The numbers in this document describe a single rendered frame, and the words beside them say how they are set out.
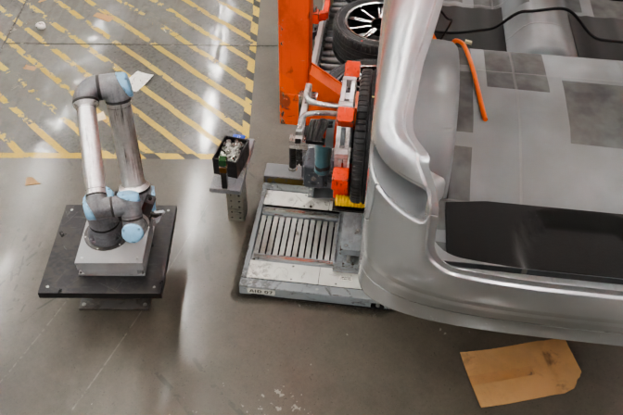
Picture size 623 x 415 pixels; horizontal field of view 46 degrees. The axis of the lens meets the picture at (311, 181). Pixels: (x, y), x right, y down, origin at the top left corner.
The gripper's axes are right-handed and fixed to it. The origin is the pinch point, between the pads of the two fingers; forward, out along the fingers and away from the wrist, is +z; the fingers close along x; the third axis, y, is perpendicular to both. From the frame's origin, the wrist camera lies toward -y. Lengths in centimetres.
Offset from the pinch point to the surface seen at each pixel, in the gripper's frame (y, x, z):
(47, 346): 89, -28, 3
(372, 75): -92, 80, 7
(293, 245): 17, 78, 60
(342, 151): -57, 76, -11
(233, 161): -22, 30, 45
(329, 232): 4, 95, 62
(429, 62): -107, 98, -16
